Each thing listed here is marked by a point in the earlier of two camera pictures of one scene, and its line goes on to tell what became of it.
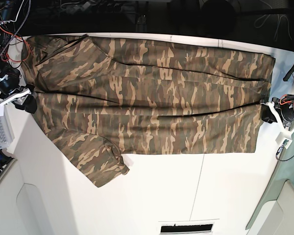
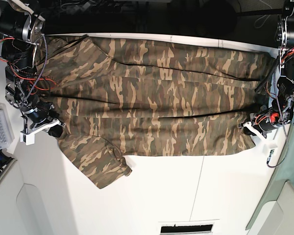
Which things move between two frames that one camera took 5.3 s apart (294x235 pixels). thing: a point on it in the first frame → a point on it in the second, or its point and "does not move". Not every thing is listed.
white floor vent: [186, 227] does not move
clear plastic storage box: [1, 131] does not move
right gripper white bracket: [285, 136] → [270, 147]
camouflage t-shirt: [100, 97] does not move
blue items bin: [1, 161] does not move
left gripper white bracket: [30, 104] → [28, 136]
